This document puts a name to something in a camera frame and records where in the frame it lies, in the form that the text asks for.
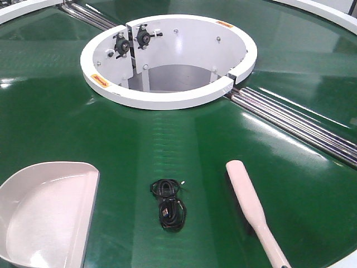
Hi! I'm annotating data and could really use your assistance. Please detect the black usb cable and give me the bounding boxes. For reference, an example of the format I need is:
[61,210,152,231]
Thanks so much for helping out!
[150,179,187,232]

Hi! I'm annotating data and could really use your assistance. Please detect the beige hand broom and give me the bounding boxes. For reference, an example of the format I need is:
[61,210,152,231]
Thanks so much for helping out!
[226,160,291,267]

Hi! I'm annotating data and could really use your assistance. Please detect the beige plastic dustpan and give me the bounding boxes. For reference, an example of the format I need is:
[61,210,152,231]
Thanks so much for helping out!
[1,161,100,267]

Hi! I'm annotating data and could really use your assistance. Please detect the green conveyor belt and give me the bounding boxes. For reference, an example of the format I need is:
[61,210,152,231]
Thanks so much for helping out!
[1,1,356,267]

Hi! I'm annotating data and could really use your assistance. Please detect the orange arrow sticker front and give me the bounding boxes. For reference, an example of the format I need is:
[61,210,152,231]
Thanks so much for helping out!
[91,74,110,88]

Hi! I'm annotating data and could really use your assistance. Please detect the orange arrow sticker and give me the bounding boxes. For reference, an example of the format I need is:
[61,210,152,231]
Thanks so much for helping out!
[91,74,110,88]
[216,21,234,28]

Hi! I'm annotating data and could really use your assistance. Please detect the orange arrow sticker back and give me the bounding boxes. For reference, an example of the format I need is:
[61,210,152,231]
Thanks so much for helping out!
[216,21,234,28]

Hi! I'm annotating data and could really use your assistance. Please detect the right steel roller set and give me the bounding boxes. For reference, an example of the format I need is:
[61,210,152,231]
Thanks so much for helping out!
[226,87,356,169]

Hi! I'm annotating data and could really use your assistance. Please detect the steel roller set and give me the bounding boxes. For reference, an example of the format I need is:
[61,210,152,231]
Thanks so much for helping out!
[57,1,117,31]
[226,87,356,169]

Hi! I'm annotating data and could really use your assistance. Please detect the left steel roller set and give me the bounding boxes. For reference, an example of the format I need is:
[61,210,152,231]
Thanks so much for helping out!
[57,1,117,31]

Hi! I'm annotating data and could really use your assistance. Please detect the white outer rim right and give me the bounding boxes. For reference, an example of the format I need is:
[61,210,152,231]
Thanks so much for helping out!
[276,0,356,35]

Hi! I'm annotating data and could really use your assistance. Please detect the white rim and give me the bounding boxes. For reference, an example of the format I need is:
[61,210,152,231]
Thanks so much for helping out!
[1,0,65,24]
[276,0,356,35]

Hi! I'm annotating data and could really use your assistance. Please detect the white outer rim left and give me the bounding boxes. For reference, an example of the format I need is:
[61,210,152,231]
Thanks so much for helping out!
[1,0,65,24]

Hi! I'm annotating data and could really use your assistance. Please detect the white central hub ring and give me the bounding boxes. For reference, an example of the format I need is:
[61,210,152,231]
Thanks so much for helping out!
[80,13,258,111]

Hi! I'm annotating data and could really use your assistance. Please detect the right black bearing mount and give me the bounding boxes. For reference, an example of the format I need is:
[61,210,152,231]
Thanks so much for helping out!
[135,24,163,50]

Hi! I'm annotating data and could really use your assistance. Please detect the black bearing mount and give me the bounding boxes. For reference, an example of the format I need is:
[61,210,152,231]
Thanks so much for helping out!
[113,32,130,59]
[135,24,163,50]

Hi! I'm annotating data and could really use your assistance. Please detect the left black bearing mount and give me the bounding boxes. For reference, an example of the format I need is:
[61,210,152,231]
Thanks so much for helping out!
[113,32,130,59]

